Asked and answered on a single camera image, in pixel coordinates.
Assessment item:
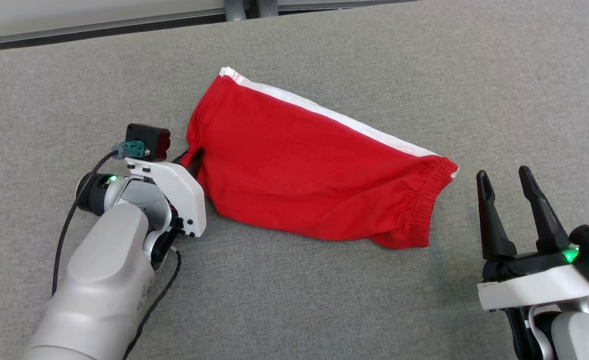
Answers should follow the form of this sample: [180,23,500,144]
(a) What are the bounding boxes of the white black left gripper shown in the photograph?
[124,147,208,264]

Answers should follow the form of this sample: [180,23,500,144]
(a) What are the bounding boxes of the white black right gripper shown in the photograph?
[476,165,589,313]

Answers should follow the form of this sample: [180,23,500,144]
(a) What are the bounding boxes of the red shorts with white stripe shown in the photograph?
[179,66,459,250]

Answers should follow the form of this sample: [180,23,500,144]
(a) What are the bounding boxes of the black cable with teal plug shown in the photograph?
[51,141,149,297]

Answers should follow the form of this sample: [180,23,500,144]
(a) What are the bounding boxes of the black braided cable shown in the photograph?
[123,247,183,360]

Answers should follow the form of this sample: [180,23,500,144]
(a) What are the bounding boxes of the grey metal post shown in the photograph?
[224,0,248,22]
[256,0,281,19]

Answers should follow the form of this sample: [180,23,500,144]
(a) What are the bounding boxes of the grey baseboard rail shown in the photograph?
[0,0,420,52]

